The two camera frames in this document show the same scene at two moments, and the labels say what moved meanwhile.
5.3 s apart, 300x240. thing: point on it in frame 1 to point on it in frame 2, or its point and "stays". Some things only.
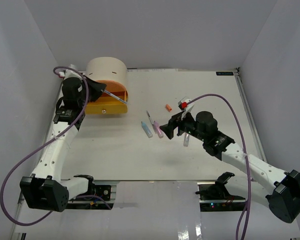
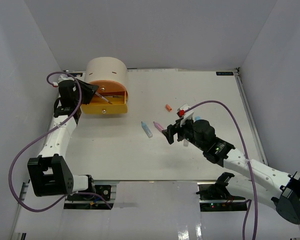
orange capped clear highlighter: x=186 y=139 stays
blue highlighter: x=146 y=129 stays
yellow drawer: x=107 y=104 stays
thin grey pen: x=150 y=118 to x=103 y=98
